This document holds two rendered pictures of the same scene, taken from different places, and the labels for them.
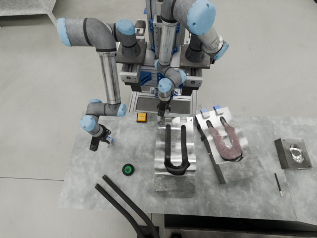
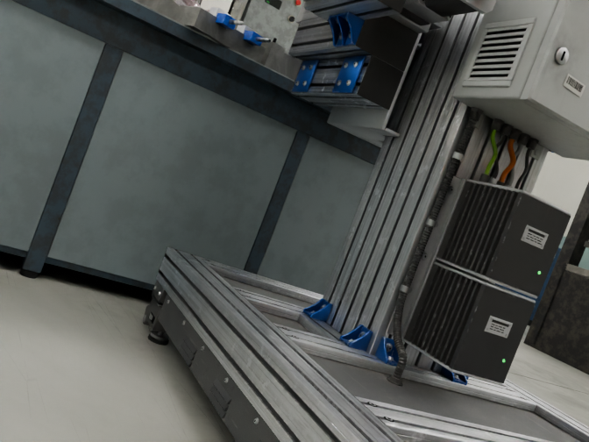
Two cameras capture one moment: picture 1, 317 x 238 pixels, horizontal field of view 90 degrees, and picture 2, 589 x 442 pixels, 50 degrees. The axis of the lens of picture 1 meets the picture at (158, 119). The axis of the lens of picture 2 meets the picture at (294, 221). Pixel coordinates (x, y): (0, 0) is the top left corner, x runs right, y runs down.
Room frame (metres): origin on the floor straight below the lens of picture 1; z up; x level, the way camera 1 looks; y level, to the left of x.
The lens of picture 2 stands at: (2.18, -1.21, 0.47)
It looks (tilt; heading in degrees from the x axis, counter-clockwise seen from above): 2 degrees down; 143
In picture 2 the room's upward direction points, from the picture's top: 21 degrees clockwise
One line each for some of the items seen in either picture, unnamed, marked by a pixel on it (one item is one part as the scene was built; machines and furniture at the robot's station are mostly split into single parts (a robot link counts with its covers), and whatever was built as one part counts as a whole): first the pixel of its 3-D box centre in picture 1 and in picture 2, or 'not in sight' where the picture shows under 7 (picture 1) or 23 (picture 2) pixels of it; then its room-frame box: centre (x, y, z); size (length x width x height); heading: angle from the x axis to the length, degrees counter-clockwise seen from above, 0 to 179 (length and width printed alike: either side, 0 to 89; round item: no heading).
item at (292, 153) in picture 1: (292, 154); not in sight; (0.16, -0.89, 0.83); 0.20 x 0.15 x 0.07; 173
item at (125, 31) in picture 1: (125, 32); not in sight; (1.01, 0.18, 1.20); 0.13 x 0.12 x 0.14; 83
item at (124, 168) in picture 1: (128, 169); not in sight; (0.14, 0.23, 0.82); 0.08 x 0.08 x 0.04
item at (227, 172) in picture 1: (225, 141); (186, 22); (0.28, -0.46, 0.85); 0.50 x 0.26 x 0.11; 11
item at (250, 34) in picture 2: (203, 110); (254, 39); (0.53, -0.35, 0.85); 0.13 x 0.05 x 0.05; 11
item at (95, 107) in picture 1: (96, 109); not in sight; (0.45, 0.35, 1.14); 0.11 x 0.11 x 0.08; 83
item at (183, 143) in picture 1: (176, 147); not in sight; (0.25, -0.10, 0.92); 0.35 x 0.16 x 0.09; 173
